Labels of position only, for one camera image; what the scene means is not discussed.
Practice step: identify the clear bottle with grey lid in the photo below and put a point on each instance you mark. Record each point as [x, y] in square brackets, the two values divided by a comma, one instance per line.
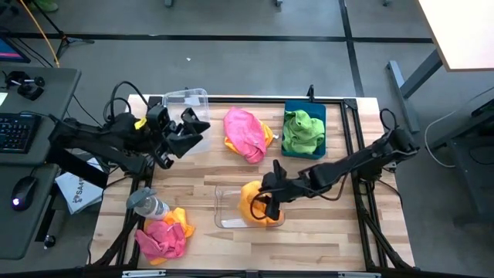
[152, 206]

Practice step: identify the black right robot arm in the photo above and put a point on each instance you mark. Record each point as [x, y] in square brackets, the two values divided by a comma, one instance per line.
[347, 170]

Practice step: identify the clear plastic bin with label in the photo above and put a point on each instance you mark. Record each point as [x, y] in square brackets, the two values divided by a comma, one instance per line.
[193, 101]

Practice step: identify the green microfiber towel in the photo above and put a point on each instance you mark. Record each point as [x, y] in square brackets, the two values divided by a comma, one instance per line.
[308, 121]
[297, 143]

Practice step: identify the pink microfiber towel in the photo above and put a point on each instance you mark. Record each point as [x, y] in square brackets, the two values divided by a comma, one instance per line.
[243, 131]
[162, 241]

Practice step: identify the black keyboard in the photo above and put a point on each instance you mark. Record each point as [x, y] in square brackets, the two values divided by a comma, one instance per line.
[17, 133]

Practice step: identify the white printed paper bag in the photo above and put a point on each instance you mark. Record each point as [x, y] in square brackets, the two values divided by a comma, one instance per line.
[81, 193]

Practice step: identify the black computer mouse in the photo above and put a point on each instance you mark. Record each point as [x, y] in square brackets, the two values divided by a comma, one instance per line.
[24, 191]

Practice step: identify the teal plastic bin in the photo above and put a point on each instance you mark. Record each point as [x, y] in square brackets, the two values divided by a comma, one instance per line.
[314, 108]

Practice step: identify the dark grey desk surface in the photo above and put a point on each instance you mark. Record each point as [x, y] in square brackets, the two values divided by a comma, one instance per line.
[54, 100]
[19, 231]

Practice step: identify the green object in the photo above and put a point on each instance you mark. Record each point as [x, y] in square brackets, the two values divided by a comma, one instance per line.
[46, 4]

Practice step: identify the yellow tape tag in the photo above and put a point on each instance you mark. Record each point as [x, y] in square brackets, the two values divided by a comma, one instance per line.
[140, 123]

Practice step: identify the black clamp mount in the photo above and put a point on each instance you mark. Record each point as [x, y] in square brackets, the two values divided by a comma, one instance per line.
[29, 90]

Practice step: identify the black tripod stand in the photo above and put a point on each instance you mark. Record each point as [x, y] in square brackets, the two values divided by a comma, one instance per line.
[63, 39]

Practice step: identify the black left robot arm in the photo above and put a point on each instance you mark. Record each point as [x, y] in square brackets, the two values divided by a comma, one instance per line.
[96, 139]

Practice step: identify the black aluminium rig frame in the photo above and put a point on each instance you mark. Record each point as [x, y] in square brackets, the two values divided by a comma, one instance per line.
[251, 100]

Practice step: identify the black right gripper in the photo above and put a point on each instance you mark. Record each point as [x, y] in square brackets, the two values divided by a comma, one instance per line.
[281, 189]

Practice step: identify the grey metal table leg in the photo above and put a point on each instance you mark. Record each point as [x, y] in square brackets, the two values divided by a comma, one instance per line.
[406, 104]

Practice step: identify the computer monitor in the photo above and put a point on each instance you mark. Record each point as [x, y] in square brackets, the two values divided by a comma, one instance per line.
[9, 52]

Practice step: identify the dark grey desk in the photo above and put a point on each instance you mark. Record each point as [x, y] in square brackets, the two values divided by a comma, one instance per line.
[474, 173]

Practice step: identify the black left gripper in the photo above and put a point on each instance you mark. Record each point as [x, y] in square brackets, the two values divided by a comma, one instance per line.
[160, 135]

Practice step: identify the white table top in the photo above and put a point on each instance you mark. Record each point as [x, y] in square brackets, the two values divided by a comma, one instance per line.
[463, 34]

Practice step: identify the black round knob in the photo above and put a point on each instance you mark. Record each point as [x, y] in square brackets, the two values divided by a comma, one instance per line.
[49, 241]

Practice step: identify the silver metal bracket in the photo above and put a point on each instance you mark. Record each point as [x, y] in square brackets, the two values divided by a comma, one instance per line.
[143, 273]
[359, 275]

